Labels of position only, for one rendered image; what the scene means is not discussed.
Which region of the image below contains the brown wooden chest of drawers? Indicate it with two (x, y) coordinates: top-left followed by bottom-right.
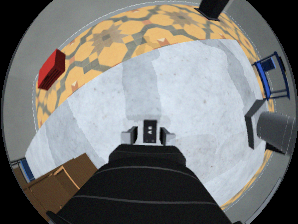
(22, 158), (74, 213)

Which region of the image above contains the brown wooden drawer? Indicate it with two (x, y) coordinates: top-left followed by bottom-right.
(30, 175), (71, 214)
(54, 153), (98, 197)
(24, 189), (50, 222)

